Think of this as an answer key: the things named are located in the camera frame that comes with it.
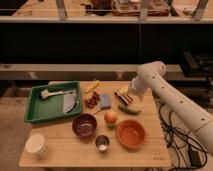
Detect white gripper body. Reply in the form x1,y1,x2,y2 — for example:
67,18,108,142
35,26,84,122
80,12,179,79
128,77,147,101

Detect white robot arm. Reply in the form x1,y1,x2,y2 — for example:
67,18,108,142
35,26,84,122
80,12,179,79
128,61,213,156

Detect orange bowl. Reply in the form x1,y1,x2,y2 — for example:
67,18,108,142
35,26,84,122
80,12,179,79
116,119,145,149

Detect purple bowl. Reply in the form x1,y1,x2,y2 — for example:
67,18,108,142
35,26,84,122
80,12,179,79
72,114,97,139

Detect brown striped box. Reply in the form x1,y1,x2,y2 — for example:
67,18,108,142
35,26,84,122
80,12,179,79
114,90,133,106

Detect green cucumber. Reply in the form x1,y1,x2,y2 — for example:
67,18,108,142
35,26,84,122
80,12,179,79
118,104,141,115

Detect orange peach fruit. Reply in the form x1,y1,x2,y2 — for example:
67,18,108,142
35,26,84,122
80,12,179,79
104,110,118,123

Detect red grape bunch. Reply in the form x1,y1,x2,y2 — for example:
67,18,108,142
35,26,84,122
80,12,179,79
84,91,100,109

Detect wooden spoon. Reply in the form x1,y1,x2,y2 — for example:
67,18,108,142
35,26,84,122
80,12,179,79
91,109,102,115

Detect small metal cup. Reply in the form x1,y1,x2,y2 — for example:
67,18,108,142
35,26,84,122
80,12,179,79
95,135,110,153

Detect grey half-round plate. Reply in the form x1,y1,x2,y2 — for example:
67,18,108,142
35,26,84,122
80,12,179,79
63,93,76,113

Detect green plastic tray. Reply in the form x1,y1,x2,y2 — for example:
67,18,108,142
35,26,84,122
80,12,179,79
24,81,82,124

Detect white stacked cups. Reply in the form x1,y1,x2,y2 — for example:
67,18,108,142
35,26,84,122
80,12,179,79
25,134,47,156

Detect black floor cables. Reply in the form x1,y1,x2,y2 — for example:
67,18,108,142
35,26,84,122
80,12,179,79
157,101,209,171

